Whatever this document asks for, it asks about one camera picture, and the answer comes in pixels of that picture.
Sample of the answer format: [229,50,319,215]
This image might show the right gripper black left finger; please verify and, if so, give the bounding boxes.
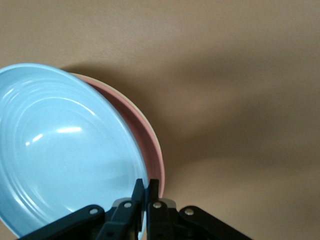
[14,178,147,240]

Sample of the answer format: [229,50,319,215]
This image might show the blue plate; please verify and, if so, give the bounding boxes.
[0,62,148,240]

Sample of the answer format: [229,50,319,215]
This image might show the pink plate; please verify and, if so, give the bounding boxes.
[78,76,165,198]

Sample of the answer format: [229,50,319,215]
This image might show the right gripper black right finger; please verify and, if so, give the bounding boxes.
[146,178,254,240]

